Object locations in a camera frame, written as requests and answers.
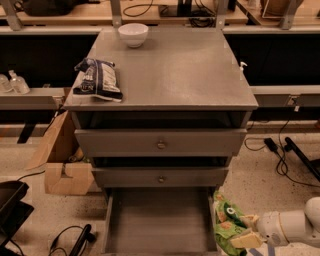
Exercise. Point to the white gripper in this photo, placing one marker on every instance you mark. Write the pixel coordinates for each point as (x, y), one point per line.
(270, 227)

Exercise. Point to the green rice chip bag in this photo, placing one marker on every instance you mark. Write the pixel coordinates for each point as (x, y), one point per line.
(227, 224)

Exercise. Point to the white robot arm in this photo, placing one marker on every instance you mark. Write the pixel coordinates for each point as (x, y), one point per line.
(282, 228)

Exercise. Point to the grey open bottom drawer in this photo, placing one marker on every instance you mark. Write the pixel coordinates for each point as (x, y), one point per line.
(160, 222)

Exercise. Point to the grey drawer cabinet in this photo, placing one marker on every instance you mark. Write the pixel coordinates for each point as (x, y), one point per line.
(180, 78)

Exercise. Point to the grey middle drawer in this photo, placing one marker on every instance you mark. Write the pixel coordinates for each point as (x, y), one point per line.
(160, 177)

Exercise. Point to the grey top drawer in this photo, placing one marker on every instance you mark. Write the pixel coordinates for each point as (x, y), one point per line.
(160, 142)

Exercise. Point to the dark blue snack bag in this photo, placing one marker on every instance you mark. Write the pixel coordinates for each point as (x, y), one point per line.
(99, 80)

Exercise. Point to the black bag on shelf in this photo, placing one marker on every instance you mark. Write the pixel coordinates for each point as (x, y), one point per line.
(46, 8)

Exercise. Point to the black stand leg right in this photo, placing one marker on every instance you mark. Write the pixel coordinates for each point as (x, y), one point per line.
(312, 165)

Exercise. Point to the white pump bottle top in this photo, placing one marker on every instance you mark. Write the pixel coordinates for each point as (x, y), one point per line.
(243, 65)

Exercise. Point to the open cardboard box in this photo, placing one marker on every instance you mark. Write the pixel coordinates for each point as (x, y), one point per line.
(58, 152)

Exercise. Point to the white ceramic bowl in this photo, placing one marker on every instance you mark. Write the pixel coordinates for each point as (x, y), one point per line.
(133, 34)

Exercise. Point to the black tray stack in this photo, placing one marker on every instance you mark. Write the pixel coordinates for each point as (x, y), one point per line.
(13, 212)

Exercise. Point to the clear plastic bottle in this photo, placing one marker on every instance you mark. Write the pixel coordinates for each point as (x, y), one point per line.
(5, 85)
(18, 83)

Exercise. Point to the clear plastic bottle left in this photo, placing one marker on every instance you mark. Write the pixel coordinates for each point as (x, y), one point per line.
(5, 85)

